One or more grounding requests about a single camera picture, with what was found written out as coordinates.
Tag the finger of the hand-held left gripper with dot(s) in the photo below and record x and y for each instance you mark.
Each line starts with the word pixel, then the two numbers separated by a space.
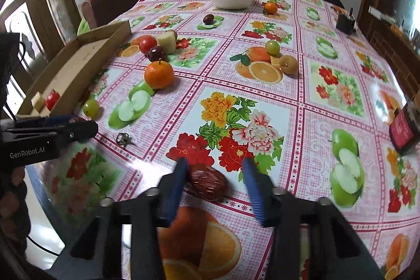
pixel 49 121
pixel 78 132

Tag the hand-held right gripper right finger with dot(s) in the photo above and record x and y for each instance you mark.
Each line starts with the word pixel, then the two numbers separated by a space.
pixel 254 191

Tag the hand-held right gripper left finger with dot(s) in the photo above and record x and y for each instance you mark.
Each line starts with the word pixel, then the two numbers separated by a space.
pixel 175 188

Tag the dried red date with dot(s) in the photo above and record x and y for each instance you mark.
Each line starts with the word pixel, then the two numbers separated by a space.
pixel 78 119
pixel 208 185

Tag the shallow cardboard box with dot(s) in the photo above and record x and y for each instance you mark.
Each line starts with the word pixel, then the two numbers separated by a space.
pixel 82 53

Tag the large orange with leaf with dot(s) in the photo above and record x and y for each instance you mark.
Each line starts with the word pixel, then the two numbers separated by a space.
pixel 159 74

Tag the dark red plum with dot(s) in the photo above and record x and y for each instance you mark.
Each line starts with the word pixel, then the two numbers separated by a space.
pixel 208 19
pixel 157 54

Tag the pale beige fruit piece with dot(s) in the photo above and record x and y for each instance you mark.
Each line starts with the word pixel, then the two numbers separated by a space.
pixel 167 41

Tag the small orange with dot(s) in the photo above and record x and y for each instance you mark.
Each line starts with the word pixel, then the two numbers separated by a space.
pixel 270 8

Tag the person's left hand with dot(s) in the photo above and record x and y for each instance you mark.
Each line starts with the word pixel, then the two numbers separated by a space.
pixel 16 176

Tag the red tomato with green stem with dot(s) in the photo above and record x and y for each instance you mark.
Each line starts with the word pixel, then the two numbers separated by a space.
pixel 52 100

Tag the beige block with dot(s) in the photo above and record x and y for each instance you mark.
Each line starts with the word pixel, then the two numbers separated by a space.
pixel 37 102

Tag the bunch of keys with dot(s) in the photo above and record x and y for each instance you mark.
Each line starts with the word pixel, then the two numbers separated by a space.
pixel 122 138

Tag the green cushion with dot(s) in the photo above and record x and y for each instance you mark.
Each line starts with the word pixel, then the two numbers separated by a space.
pixel 82 27

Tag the floral fruit print tablecloth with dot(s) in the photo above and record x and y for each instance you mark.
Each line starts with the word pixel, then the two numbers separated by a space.
pixel 210 76

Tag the brown pear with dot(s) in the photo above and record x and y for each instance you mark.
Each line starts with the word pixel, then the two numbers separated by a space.
pixel 288 64

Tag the brown armchair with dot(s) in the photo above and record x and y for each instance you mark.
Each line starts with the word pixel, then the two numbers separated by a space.
pixel 108 1

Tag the dark red box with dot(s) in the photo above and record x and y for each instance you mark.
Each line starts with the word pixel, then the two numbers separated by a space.
pixel 402 132

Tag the black device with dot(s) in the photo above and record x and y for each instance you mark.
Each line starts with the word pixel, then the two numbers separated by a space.
pixel 344 23

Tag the wooden cabinet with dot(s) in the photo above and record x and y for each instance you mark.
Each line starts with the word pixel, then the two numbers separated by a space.
pixel 387 37

